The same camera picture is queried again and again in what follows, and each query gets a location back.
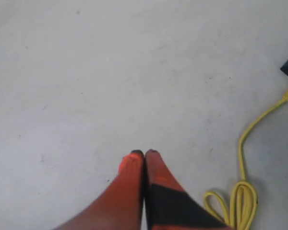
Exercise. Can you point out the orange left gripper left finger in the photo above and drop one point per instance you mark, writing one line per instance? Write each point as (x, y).
(120, 206)

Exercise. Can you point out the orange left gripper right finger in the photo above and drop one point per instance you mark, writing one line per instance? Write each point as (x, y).
(168, 206)

